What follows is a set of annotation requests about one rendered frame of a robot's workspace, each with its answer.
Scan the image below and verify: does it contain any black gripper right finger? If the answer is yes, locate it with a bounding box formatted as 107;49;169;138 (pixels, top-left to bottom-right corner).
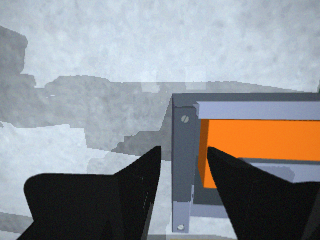
207;147;320;240

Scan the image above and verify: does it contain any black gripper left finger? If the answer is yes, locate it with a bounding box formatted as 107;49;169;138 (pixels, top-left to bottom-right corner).
23;146;161;240

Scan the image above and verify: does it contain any orange l-shaped part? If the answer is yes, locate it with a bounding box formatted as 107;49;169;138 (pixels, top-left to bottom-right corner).
198;119;320;188

